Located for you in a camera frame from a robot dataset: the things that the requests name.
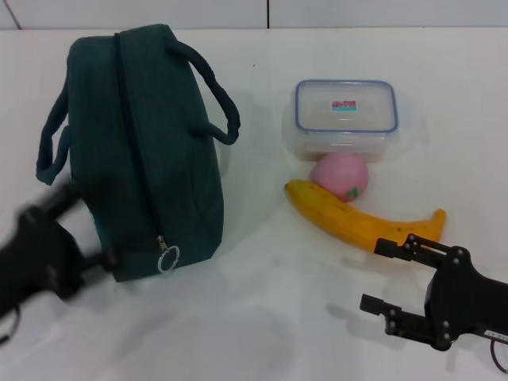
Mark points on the pink peach toy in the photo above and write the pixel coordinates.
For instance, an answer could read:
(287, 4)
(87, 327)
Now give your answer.
(337, 176)

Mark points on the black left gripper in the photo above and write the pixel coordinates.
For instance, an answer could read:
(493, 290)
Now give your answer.
(35, 254)

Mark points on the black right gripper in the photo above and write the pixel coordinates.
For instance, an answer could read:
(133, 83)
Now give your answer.
(464, 301)

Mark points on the yellow banana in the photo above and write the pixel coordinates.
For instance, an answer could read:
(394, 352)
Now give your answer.
(357, 224)

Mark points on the dark teal insulated lunch bag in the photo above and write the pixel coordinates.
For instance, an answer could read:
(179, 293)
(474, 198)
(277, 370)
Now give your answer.
(158, 139)

